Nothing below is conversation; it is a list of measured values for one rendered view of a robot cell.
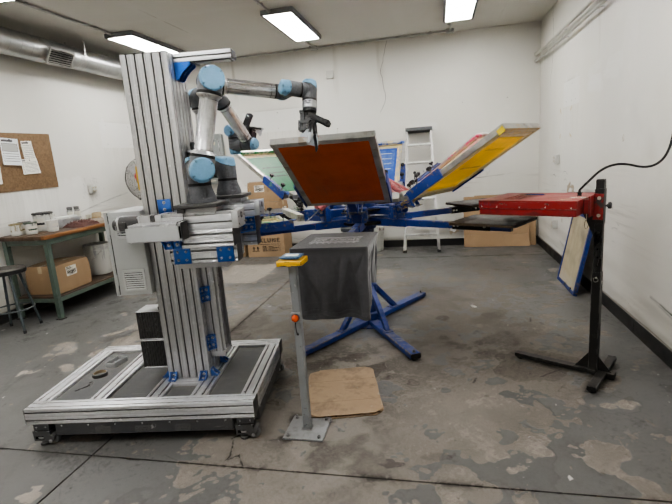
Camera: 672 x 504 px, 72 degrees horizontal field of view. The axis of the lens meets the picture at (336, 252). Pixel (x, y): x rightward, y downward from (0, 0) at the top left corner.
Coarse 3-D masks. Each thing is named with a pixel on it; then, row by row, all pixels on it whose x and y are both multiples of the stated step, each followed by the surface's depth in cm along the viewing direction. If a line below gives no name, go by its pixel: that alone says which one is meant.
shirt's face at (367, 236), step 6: (312, 234) 304; (318, 234) 302; (324, 234) 301; (330, 234) 299; (336, 234) 297; (342, 234) 296; (348, 234) 294; (354, 234) 292; (360, 234) 291; (366, 234) 289; (372, 234) 288; (306, 240) 284; (360, 240) 270; (366, 240) 269; (294, 246) 267; (300, 246) 266; (306, 246) 264; (312, 246) 263; (318, 246) 262; (324, 246) 260; (330, 246) 259; (336, 246) 258; (342, 246) 256; (348, 246) 255; (354, 246) 254; (360, 246) 253
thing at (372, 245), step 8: (376, 232) 294; (376, 240) 293; (368, 248) 255; (376, 248) 294; (368, 256) 254; (376, 256) 294; (376, 264) 294; (368, 272) 258; (376, 272) 295; (368, 280) 258; (376, 280) 287
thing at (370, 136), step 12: (360, 132) 245; (372, 132) 243; (276, 144) 254; (288, 144) 253; (300, 144) 253; (372, 144) 249; (288, 168) 278; (384, 180) 286; (300, 192) 307; (384, 192) 301; (312, 204) 324; (324, 204) 323; (336, 204) 322
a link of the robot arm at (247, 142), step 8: (224, 96) 275; (224, 104) 276; (224, 112) 280; (232, 112) 282; (232, 120) 285; (240, 120) 289; (232, 128) 290; (240, 128) 290; (240, 136) 294; (248, 136) 297; (240, 144) 302; (248, 144) 299; (256, 144) 301
